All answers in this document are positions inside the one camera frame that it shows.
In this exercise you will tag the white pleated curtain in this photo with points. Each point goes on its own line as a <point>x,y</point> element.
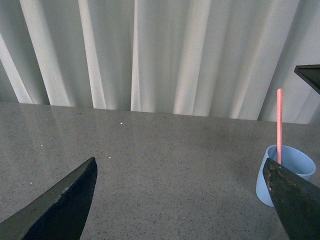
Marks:
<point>220,58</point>

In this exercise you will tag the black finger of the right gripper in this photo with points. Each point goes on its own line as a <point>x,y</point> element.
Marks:
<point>310,74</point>

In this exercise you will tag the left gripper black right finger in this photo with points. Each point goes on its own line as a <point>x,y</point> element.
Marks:
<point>296,201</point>

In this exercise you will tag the light blue cup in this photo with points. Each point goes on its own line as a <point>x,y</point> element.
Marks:
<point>293,161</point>

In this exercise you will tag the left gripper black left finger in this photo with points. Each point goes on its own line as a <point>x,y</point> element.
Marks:
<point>58,214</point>

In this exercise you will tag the pink chopstick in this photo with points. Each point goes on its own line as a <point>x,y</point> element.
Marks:
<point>279,124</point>

